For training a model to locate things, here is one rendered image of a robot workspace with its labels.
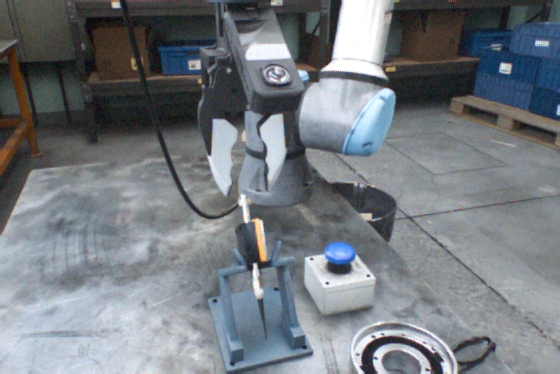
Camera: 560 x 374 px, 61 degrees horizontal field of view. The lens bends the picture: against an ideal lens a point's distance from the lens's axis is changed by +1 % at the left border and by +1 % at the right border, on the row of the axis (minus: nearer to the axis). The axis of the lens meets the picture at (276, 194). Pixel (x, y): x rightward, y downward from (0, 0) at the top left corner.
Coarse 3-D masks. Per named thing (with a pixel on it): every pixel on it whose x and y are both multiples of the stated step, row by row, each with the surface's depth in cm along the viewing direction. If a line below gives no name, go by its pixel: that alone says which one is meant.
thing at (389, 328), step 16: (368, 336) 52; (400, 336) 52; (416, 336) 52; (432, 336) 51; (352, 352) 48; (384, 352) 50; (400, 352) 50; (416, 352) 50; (448, 352) 48; (352, 368) 47; (384, 368) 48; (400, 368) 51; (416, 368) 49; (448, 368) 48
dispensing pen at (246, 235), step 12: (240, 204) 54; (240, 228) 53; (252, 228) 53; (240, 240) 54; (252, 240) 52; (240, 252) 55; (252, 252) 52; (252, 264) 54; (252, 276) 53; (264, 324) 53
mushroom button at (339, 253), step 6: (330, 246) 60; (336, 246) 60; (342, 246) 60; (348, 246) 60; (330, 252) 59; (336, 252) 59; (342, 252) 59; (348, 252) 59; (354, 252) 60; (330, 258) 59; (336, 258) 58; (342, 258) 58; (348, 258) 58; (354, 258) 59; (336, 264) 60; (342, 264) 60
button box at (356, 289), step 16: (320, 256) 63; (320, 272) 60; (336, 272) 60; (352, 272) 60; (368, 272) 60; (320, 288) 59; (336, 288) 58; (352, 288) 59; (368, 288) 59; (320, 304) 59; (336, 304) 59; (352, 304) 60; (368, 304) 61
